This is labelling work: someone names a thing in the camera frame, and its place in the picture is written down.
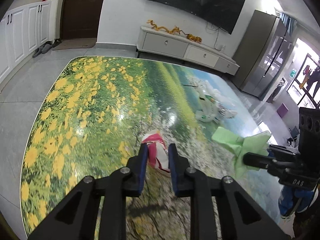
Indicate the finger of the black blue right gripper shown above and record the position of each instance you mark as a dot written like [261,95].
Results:
[219,205]

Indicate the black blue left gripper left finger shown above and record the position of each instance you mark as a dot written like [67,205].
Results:
[94,201]

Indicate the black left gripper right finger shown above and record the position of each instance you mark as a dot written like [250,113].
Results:
[278,159]

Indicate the green paper napkin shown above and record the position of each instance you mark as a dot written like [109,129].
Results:
[239,146]

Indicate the red white paper wrapper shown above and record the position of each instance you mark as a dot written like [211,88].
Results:
[157,152]

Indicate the purple stool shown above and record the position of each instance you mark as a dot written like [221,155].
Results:
[282,110]

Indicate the white crumpled plastic bag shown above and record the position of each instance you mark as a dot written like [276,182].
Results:
[212,108]

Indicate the grey double-door refrigerator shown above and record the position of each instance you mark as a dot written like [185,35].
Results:
[261,54]

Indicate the golden lion ornament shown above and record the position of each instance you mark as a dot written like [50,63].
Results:
[194,38]

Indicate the golden dragon ornament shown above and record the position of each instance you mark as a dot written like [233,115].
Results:
[173,31]

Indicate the white grey TV cabinet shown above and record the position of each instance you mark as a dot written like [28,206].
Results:
[178,47]

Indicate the grey slippers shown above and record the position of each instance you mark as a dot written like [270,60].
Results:
[46,47]

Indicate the brown door mat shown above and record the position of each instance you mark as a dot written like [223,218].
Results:
[81,43]

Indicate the white shoe cabinet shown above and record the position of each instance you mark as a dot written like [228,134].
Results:
[23,29]

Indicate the dark brown entrance door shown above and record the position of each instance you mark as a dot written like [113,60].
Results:
[80,19]

